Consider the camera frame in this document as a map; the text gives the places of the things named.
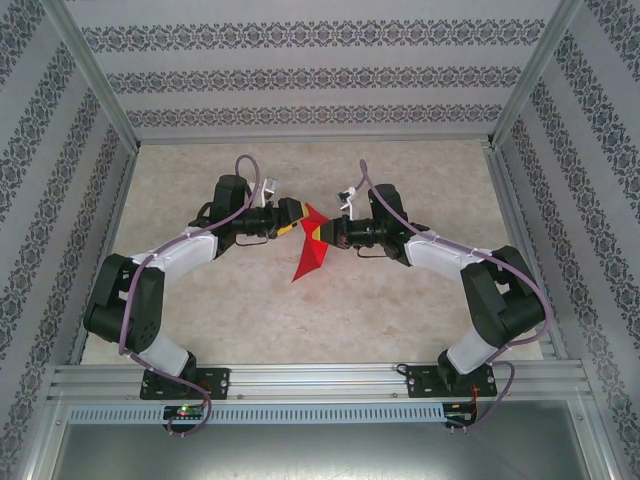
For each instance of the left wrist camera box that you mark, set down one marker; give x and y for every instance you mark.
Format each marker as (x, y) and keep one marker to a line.
(270, 187)

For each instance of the aluminium mounting rail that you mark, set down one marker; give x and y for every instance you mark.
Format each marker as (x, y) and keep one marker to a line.
(320, 382)

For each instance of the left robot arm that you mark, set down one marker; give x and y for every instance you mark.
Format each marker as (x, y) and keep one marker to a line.
(185, 252)

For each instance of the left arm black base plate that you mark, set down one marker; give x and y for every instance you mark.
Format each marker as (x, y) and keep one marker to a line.
(220, 382)

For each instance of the aluminium side rail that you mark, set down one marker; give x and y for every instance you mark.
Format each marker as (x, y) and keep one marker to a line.
(522, 250)
(105, 250)

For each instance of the aluminium frame post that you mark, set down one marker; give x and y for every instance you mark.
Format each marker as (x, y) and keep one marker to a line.
(531, 75)
(97, 75)

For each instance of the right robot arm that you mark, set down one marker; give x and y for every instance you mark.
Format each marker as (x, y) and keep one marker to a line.
(435, 252)

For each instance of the grey metal sheet panel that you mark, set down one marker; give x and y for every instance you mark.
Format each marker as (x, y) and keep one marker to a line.
(320, 455)

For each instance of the aluminium frame beam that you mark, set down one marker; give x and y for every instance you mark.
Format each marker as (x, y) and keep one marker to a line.
(599, 445)
(40, 445)

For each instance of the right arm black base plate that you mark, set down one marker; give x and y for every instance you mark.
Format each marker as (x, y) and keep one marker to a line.
(417, 382)

